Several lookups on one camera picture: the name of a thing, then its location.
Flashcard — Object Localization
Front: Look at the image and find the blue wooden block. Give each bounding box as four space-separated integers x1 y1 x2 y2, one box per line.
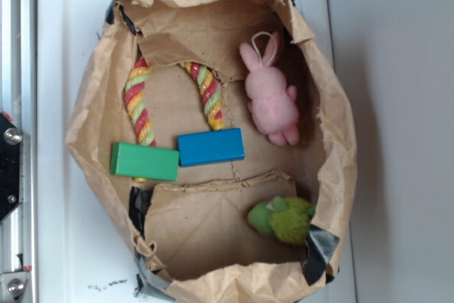
177 128 245 167

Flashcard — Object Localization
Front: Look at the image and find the green wooden block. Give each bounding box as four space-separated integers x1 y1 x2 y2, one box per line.
110 143 179 181

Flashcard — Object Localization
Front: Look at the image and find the brown paper bag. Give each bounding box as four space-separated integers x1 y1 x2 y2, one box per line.
66 0 358 302

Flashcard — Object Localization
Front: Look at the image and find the pink plush bunny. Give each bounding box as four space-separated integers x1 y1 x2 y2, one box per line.
239 31 300 146

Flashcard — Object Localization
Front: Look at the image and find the green plush toy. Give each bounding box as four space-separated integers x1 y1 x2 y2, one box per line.
248 196 316 246

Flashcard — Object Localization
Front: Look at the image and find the multicolour twisted rope toy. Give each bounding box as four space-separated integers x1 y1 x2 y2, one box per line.
123 57 226 183

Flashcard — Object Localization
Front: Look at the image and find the black metal bracket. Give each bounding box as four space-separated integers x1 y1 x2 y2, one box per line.
0 113 23 222

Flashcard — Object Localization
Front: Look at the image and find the aluminium frame rail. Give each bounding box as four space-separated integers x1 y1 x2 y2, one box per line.
1 0 37 302

